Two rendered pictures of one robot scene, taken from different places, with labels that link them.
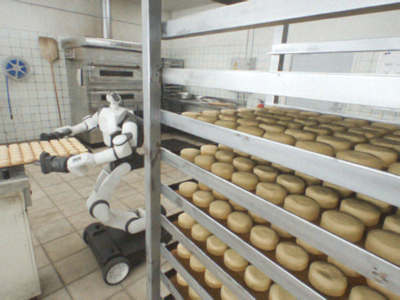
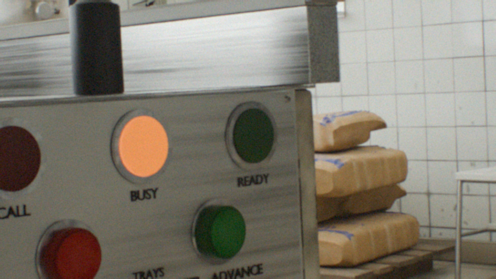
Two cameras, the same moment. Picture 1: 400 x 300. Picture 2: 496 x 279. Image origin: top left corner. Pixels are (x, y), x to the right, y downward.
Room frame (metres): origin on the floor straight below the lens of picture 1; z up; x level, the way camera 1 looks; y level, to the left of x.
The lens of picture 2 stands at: (1.41, 0.45, 0.84)
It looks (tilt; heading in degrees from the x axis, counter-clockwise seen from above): 3 degrees down; 86
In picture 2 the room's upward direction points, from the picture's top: 3 degrees counter-clockwise
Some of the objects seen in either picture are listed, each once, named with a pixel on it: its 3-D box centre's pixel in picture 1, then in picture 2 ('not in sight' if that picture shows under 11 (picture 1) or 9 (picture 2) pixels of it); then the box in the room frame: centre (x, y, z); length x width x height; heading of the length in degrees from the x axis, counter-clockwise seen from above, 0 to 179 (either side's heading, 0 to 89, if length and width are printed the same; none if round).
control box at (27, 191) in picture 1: (25, 188); (128, 223); (1.39, 1.06, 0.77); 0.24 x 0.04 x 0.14; 38
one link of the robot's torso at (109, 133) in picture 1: (124, 127); not in sight; (1.79, 0.55, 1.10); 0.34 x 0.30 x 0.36; 38
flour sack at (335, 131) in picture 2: not in sight; (290, 132); (1.94, 5.11, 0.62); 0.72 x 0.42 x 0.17; 142
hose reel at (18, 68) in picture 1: (19, 88); not in sight; (4.57, 3.27, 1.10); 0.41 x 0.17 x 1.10; 136
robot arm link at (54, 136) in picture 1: (50, 139); not in sight; (1.72, 1.07, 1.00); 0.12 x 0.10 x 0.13; 173
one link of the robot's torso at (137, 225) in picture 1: (136, 220); not in sight; (1.83, 0.49, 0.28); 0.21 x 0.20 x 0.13; 128
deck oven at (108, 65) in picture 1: (115, 94); not in sight; (5.32, 1.77, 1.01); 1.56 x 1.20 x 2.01; 136
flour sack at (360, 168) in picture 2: not in sight; (332, 169); (2.09, 4.93, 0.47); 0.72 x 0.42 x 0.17; 51
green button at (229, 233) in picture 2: not in sight; (219, 231); (1.44, 1.07, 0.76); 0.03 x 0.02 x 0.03; 38
